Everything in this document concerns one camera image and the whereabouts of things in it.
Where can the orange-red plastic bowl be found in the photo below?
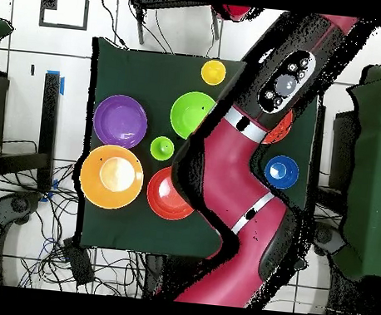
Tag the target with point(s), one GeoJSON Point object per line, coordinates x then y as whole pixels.
{"type": "Point", "coordinates": [163, 195]}
{"type": "Point", "coordinates": [279, 132]}

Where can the small blue plastic bowl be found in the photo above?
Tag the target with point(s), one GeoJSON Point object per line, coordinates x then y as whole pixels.
{"type": "Point", "coordinates": [281, 172]}

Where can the dark green tablecloth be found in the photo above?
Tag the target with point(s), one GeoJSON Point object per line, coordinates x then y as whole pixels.
{"type": "Point", "coordinates": [145, 73]}

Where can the green plastic bowl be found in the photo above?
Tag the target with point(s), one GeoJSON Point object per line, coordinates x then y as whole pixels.
{"type": "Point", "coordinates": [188, 114]}

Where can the yellow plastic cup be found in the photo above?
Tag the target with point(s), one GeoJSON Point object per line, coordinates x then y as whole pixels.
{"type": "Point", "coordinates": [213, 72]}

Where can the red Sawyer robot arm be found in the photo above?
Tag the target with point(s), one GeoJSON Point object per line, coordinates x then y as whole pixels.
{"type": "Point", "coordinates": [229, 171]}

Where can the large orange plastic bowl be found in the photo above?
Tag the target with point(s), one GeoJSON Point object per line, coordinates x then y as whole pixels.
{"type": "Point", "coordinates": [108, 176]}

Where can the black camera stand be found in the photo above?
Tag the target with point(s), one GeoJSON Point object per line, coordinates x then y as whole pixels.
{"type": "Point", "coordinates": [140, 29]}

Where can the black square floor frame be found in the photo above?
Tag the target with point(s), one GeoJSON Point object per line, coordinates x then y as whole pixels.
{"type": "Point", "coordinates": [49, 0]}

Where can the red plastic cup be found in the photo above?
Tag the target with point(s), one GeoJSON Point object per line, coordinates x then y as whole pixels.
{"type": "Point", "coordinates": [236, 12]}

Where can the black metal frame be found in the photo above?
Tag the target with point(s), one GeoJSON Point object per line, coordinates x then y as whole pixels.
{"type": "Point", "coordinates": [343, 149]}
{"type": "Point", "coordinates": [49, 117]}

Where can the blue tape strip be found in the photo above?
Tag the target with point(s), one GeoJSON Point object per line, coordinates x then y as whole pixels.
{"type": "Point", "coordinates": [62, 86]}

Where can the small black floor marker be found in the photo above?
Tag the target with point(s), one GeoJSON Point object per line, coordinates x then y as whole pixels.
{"type": "Point", "coordinates": [32, 70]}

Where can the green plastic cup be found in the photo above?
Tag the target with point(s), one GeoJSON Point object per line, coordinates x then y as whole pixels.
{"type": "Point", "coordinates": [162, 148]}

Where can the black power adapter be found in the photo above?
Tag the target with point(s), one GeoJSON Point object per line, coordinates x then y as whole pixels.
{"type": "Point", "coordinates": [78, 263]}

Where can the purple plastic bowl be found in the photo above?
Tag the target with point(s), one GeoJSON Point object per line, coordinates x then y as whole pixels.
{"type": "Point", "coordinates": [120, 120]}

